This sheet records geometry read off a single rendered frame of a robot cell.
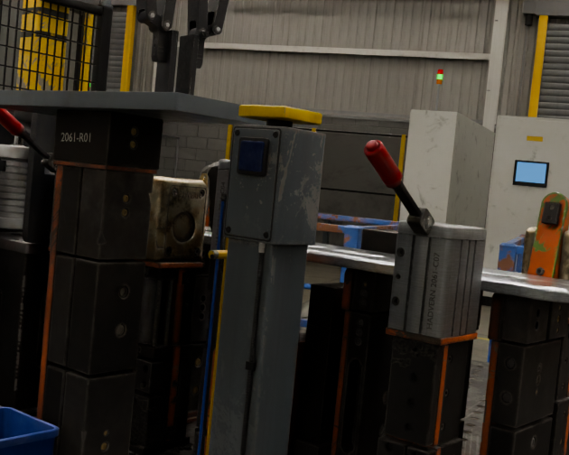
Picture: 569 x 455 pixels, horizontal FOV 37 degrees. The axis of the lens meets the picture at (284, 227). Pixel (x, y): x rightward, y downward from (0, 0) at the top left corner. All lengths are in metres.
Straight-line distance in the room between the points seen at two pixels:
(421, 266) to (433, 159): 8.41
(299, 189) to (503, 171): 8.42
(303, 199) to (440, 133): 8.49
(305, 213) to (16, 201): 0.64
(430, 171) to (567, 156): 1.40
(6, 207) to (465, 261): 0.74
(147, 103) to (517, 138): 8.43
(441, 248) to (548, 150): 8.33
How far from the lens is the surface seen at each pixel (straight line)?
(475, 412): 1.67
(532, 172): 9.18
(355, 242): 3.26
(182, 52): 0.96
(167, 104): 0.87
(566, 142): 9.21
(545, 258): 1.20
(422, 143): 9.34
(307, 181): 0.84
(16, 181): 1.38
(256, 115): 0.84
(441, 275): 0.89
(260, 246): 0.82
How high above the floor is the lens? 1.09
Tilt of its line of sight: 3 degrees down
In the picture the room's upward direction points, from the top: 6 degrees clockwise
